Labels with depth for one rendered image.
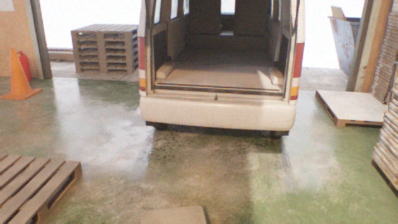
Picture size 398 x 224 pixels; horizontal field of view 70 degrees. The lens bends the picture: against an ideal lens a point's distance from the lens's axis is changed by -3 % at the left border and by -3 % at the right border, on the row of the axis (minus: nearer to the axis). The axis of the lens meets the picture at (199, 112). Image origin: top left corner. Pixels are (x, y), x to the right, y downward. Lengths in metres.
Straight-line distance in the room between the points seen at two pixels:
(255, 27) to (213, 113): 2.11
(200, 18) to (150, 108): 2.07
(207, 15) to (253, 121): 2.20
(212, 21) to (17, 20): 3.27
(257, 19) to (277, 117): 2.07
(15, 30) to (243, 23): 3.81
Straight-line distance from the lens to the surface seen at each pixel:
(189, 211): 1.91
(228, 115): 2.63
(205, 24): 4.46
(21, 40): 5.84
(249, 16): 4.41
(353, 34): 5.25
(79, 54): 5.83
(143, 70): 2.74
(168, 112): 2.71
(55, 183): 2.48
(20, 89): 4.91
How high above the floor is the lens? 1.48
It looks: 23 degrees down
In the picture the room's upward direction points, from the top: 1 degrees clockwise
